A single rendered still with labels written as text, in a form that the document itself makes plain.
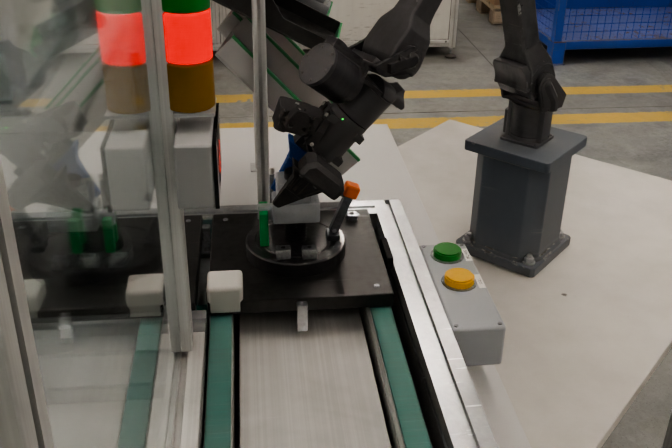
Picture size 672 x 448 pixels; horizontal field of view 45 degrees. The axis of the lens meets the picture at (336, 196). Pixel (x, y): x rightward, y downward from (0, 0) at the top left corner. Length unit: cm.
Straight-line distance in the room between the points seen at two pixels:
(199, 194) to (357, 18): 447
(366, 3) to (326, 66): 426
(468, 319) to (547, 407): 15
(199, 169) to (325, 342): 35
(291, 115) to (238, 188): 58
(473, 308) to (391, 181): 60
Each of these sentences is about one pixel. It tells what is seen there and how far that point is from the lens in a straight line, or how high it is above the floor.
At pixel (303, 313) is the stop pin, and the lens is 105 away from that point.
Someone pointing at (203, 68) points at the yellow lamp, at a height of 130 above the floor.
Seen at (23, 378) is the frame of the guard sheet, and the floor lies 138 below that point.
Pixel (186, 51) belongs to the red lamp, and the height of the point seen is 132.
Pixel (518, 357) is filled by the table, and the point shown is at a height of 86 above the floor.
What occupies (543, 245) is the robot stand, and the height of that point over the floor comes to 90.
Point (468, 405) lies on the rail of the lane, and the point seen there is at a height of 96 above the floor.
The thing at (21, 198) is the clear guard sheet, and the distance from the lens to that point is 34.
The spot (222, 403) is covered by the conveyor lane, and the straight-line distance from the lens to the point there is 93.
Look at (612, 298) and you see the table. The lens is 133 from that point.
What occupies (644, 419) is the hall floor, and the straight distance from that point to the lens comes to 249.
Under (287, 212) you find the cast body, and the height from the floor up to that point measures 104.
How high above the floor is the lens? 155
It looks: 27 degrees down
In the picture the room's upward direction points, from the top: 1 degrees clockwise
